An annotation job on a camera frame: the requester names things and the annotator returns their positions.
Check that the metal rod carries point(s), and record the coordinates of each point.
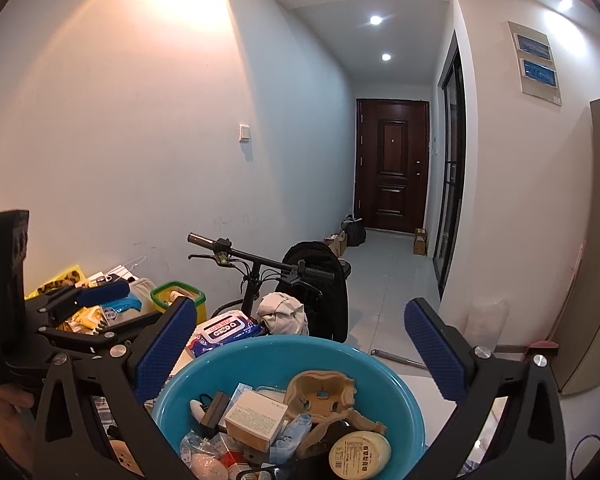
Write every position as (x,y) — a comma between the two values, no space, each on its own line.
(400,358)

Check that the black small box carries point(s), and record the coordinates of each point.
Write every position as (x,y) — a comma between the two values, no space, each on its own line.
(214,415)

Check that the brown entrance door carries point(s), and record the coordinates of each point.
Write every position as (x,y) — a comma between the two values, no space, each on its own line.
(392,170)

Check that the brown paper pulp tray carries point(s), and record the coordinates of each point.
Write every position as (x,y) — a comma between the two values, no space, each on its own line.
(320,395)

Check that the blue face masks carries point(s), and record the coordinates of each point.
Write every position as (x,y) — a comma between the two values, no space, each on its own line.
(290,440)

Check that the person's left hand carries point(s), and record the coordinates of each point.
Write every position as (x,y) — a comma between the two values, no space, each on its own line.
(10,410)

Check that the black garbage bag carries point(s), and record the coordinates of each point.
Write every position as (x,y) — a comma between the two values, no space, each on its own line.
(354,232)

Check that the blue wet wipes pack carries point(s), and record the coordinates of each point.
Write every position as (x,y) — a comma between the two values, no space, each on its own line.
(225,332)

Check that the grey crumpled cloth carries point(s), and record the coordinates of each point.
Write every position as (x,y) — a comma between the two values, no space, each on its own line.
(280,315)

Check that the open cardboard box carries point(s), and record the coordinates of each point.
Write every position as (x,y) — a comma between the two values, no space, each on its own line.
(336,245)

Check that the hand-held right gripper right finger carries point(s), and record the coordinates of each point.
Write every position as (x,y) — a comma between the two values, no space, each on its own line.
(435,350)

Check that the white carton box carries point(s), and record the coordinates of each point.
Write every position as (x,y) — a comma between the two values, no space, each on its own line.
(255,420)

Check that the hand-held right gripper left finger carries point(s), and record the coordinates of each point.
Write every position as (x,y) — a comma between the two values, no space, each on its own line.
(162,350)

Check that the yellow container green rim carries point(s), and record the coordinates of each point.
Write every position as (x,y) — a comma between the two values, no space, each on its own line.
(200,305)

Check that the clear plastic bag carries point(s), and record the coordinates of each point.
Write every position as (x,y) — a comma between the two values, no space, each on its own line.
(205,460)

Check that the black framed glass door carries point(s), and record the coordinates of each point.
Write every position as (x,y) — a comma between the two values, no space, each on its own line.
(452,170)

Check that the white light switch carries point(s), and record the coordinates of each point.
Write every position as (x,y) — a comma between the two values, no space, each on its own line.
(244,132)

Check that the grey refrigerator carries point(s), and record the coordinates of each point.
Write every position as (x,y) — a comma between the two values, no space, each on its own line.
(595,260)

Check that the blue plastic basin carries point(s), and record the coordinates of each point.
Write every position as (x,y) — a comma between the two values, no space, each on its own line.
(380,375)

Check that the round jar beige lid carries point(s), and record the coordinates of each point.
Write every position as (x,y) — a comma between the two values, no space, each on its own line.
(360,455)

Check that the grey wall electrical panel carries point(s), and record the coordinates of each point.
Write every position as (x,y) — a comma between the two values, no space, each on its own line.
(535,60)

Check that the yellow leopard print bag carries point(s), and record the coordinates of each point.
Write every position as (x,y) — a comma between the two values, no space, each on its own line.
(65,280)

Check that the small cardboard box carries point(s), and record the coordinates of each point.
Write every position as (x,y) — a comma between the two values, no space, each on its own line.
(421,242)

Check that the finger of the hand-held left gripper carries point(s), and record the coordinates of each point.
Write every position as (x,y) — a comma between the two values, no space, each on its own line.
(105,292)
(100,336)

